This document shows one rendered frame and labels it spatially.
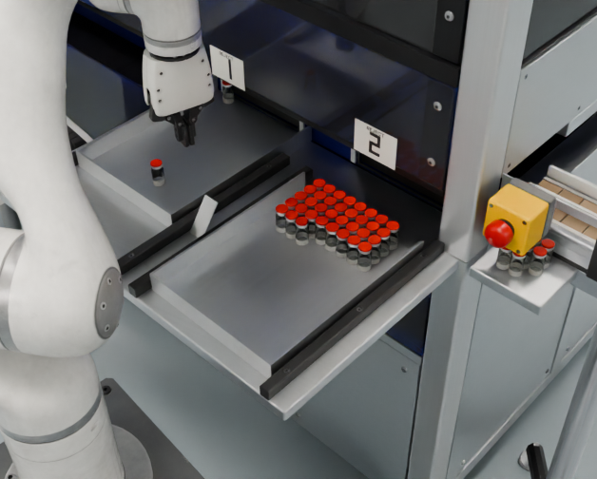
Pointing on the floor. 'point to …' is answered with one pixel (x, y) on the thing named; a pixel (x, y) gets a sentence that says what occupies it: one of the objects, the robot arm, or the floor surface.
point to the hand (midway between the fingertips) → (184, 131)
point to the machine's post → (467, 217)
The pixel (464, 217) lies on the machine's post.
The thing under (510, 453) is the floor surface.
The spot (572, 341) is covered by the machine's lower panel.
